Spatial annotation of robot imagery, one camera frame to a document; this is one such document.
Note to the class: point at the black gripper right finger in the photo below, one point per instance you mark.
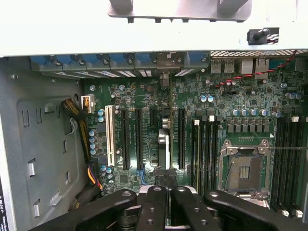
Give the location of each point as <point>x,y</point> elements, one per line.
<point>190,211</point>

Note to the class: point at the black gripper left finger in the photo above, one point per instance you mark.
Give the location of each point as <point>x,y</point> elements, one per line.
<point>151,211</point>

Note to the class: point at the black RAM slot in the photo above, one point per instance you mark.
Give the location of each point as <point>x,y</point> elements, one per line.
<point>299,163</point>
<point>285,163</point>
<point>216,154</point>
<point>292,163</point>
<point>278,163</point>
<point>209,154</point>
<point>203,154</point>

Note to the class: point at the metal socket cover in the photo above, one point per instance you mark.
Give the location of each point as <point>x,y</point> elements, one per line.
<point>257,202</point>

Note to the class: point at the CPU socket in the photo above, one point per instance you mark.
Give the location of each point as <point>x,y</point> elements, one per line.
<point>245,170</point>

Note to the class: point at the long black expansion slot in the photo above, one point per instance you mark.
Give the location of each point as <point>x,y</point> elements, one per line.
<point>139,139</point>
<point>182,139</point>
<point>125,139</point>

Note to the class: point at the white expansion slot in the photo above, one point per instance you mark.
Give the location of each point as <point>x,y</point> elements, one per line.
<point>110,134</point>

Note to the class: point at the short black expansion slot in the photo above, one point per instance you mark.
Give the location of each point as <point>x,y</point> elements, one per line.
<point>153,118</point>

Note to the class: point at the green motherboard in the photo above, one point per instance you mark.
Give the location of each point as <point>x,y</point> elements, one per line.
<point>139,86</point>

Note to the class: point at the vented metal slot cover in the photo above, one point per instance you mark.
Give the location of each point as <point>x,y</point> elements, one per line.
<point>184,72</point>
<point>89,74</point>
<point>68,75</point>
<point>126,73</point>
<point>107,74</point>
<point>145,73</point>

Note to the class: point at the open grey PC case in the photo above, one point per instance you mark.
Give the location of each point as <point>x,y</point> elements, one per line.
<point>149,41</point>

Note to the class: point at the blue bracket clip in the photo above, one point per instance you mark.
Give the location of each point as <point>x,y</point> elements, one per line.
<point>92,60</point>
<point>72,60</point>
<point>117,60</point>
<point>39,62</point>
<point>144,59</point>
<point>198,59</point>

